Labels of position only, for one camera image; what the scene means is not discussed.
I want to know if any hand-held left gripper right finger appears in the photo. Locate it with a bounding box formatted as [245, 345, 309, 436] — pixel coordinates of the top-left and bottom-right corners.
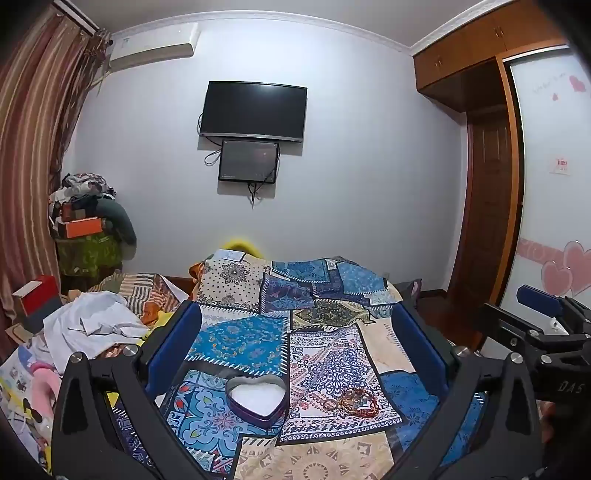
[387, 303, 551, 480]

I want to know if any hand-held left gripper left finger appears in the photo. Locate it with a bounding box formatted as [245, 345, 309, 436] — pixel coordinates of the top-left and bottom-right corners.
[51, 300, 219, 480]

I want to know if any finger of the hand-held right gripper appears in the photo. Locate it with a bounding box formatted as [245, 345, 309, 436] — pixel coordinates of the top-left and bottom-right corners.
[516, 284, 591, 334]
[479, 302, 591, 361]

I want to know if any red beaded bracelet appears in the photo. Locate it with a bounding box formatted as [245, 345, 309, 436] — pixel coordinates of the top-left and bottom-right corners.
[344, 399, 380, 419]

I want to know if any bracelets and bead jewellery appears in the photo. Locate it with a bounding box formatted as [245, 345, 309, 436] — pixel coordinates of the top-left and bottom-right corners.
[338, 388, 370, 414]

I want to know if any purple heart-shaped tin box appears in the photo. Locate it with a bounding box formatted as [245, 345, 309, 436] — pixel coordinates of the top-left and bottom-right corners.
[225, 375, 288, 424]

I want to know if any person's right hand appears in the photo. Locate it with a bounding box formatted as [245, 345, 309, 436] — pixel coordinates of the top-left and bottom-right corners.
[537, 401, 560, 445]

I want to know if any yellow printed cloth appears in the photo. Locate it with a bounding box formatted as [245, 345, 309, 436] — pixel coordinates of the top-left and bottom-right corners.
[104, 308, 174, 407]

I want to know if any striped orange blanket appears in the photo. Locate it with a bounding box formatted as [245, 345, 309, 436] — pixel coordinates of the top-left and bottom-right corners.
[87, 271, 191, 325]

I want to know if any white cloth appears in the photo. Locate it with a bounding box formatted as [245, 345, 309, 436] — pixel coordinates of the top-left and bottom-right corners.
[43, 291, 151, 376]

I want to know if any yellow cushion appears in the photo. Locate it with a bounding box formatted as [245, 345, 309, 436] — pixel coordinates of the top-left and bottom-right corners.
[220, 237, 265, 257]

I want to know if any patchwork printed blanket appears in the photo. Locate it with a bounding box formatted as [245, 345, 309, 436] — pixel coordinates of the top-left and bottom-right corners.
[110, 249, 491, 480]

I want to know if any pink cloth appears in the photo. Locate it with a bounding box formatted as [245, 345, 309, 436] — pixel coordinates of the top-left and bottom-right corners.
[27, 364, 64, 418]

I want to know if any red box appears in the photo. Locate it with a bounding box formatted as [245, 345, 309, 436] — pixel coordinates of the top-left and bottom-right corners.
[12, 275, 64, 320]

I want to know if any orange box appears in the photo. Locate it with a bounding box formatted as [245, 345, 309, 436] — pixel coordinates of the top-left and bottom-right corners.
[55, 215, 103, 240]

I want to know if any wooden wardrobe with white door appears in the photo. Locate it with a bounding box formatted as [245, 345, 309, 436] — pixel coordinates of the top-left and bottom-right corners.
[412, 0, 591, 324]

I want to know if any printed plastic bag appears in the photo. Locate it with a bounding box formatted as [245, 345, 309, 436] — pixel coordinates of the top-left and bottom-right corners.
[0, 345, 52, 462]

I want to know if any pile of clothes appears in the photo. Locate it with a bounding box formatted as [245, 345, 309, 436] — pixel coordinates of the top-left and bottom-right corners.
[48, 173, 117, 219]

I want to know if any brown striped curtain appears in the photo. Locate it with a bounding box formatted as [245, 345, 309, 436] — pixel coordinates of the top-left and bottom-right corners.
[0, 4, 112, 326]

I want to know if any white air conditioner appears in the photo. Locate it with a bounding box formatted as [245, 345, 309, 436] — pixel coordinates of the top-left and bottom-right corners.
[108, 22, 200, 71]

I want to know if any small black wall monitor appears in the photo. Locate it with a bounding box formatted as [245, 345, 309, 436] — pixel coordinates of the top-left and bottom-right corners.
[218, 138, 281, 184]

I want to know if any black wall television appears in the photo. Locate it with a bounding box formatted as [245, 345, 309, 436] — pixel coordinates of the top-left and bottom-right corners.
[199, 81, 308, 142]

